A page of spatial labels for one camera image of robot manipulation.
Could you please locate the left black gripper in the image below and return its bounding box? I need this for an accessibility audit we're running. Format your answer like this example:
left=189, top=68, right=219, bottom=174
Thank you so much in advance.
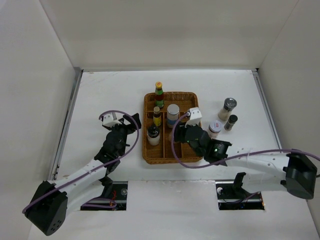
left=107, top=113, right=140, bottom=156

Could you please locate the small yellow label bottle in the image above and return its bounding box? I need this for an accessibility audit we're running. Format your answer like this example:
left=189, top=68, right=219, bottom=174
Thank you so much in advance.
left=153, top=106, right=162, bottom=127

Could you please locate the tall blue label spice jar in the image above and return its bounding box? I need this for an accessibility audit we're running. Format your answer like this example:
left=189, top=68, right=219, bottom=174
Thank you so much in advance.
left=166, top=104, right=180, bottom=128

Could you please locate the white salt grinder black top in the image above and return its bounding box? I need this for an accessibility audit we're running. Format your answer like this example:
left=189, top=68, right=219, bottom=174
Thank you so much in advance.
left=147, top=124, right=160, bottom=146

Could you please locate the red sauce bottle yellow cap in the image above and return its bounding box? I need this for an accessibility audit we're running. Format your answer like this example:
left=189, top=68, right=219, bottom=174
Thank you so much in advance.
left=154, top=81, right=164, bottom=109

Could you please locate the white lid round jar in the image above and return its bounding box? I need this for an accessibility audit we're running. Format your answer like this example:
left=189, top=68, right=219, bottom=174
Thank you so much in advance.
left=207, top=120, right=222, bottom=139

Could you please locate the silver top pepper grinder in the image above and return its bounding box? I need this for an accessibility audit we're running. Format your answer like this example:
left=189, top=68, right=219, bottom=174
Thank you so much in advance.
left=218, top=97, right=238, bottom=121

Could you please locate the small dark spice jar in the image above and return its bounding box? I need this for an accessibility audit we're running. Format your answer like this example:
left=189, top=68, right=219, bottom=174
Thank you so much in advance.
left=224, top=114, right=238, bottom=131

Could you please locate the pink lid spice jar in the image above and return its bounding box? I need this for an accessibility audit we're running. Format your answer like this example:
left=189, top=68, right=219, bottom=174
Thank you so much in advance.
left=167, top=132, right=175, bottom=142

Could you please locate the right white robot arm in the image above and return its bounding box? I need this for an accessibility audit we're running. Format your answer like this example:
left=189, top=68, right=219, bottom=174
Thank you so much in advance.
left=170, top=123, right=318, bottom=200

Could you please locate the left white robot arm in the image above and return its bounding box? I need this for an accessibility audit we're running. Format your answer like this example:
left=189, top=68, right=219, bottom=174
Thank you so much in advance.
left=22, top=110, right=142, bottom=236

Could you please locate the brown wicker divided basket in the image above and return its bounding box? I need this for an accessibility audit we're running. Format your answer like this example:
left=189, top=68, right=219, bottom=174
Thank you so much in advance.
left=142, top=91, right=205, bottom=166

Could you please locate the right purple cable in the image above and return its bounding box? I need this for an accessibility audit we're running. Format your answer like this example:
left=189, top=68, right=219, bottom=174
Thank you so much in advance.
left=171, top=112, right=320, bottom=170

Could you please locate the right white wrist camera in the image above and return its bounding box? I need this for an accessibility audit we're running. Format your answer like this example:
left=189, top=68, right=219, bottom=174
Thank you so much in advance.
left=185, top=107, right=202, bottom=126

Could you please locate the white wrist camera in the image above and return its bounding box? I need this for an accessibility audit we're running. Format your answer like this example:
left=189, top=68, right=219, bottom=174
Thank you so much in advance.
left=99, top=112, right=122, bottom=128
left=185, top=107, right=202, bottom=126

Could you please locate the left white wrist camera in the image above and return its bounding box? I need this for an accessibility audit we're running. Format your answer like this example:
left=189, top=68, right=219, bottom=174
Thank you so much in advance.
left=99, top=112, right=122, bottom=128

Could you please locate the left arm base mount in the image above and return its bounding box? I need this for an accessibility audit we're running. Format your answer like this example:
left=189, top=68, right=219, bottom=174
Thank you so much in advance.
left=80, top=177, right=129, bottom=211

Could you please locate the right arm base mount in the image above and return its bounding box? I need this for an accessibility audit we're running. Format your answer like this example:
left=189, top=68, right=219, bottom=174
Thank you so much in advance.
left=215, top=172, right=265, bottom=211

